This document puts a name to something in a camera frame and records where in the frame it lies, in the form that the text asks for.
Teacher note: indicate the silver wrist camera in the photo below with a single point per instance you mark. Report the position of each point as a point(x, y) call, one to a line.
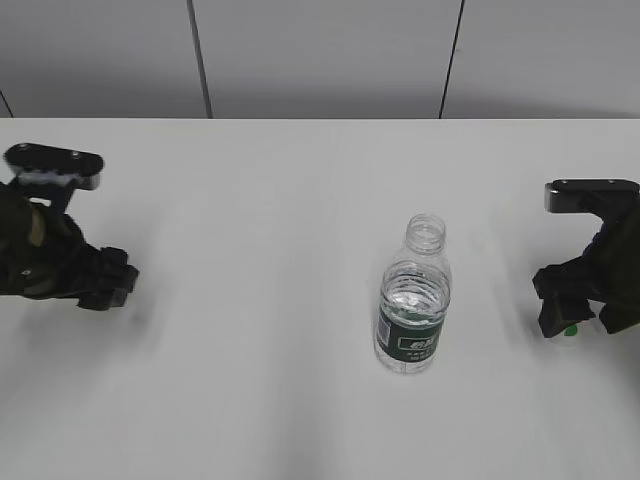
point(600, 197)
point(36, 164)

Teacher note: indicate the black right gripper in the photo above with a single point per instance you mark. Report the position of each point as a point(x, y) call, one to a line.
point(608, 270)

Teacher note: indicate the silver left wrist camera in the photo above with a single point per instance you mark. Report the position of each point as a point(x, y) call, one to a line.
point(36, 164)

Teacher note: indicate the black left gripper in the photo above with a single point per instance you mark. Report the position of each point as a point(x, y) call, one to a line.
point(45, 255)

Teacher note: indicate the clear cestbon water bottle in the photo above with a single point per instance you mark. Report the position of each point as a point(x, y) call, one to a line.
point(414, 298)

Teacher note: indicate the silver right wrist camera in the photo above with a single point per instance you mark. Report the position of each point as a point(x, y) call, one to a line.
point(600, 197)

